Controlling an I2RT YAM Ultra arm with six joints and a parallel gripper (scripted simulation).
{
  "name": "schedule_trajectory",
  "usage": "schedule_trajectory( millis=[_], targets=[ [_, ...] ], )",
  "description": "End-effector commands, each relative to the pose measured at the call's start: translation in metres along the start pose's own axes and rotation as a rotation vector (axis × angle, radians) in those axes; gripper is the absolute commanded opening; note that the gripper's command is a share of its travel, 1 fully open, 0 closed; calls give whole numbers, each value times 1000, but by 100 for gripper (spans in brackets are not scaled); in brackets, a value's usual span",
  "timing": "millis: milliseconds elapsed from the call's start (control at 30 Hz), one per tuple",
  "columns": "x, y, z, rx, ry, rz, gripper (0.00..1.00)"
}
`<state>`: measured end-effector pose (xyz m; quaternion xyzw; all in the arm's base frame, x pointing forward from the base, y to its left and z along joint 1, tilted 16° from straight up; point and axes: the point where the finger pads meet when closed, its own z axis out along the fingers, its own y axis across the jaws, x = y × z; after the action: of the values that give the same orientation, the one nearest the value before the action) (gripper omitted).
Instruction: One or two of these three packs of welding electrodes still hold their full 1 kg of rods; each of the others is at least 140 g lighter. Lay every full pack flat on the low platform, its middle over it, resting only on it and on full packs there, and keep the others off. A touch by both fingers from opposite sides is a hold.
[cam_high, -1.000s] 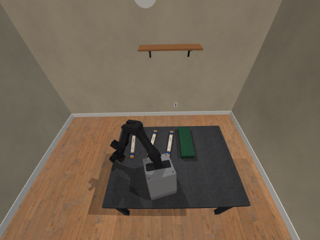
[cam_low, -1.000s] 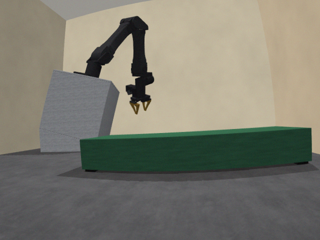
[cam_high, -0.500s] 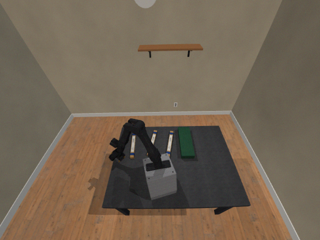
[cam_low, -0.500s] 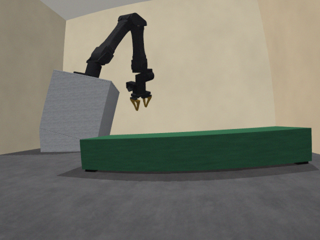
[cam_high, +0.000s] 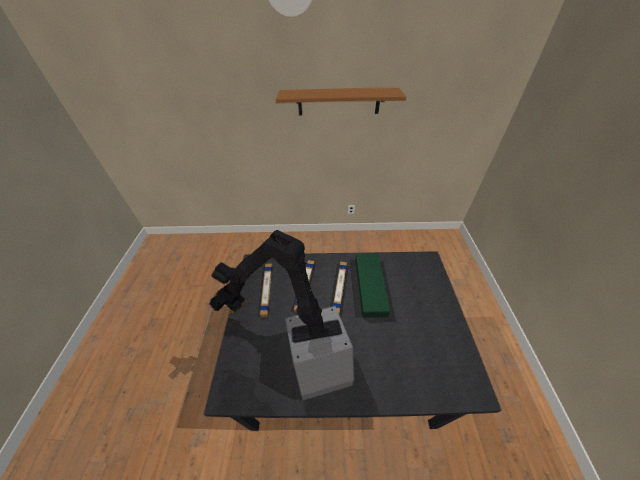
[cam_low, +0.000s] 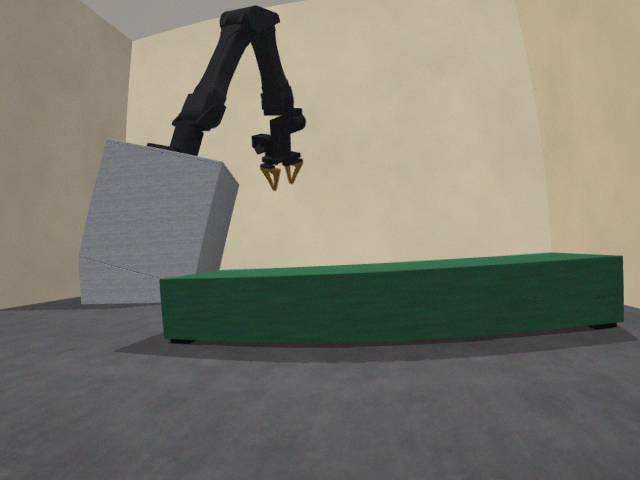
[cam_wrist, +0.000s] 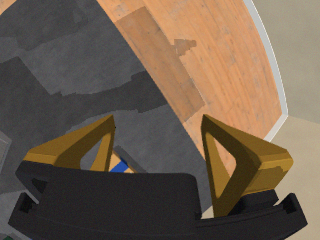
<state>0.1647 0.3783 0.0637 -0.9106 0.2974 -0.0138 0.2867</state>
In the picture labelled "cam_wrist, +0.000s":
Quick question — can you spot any brown welding electrode pack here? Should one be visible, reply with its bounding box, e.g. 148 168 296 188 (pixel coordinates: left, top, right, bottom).
109 150 138 173

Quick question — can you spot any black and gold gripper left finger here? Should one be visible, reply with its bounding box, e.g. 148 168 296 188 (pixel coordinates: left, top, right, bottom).
22 114 116 171

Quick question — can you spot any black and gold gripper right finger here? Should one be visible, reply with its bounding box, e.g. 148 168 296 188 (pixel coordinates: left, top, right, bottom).
201 114 294 217

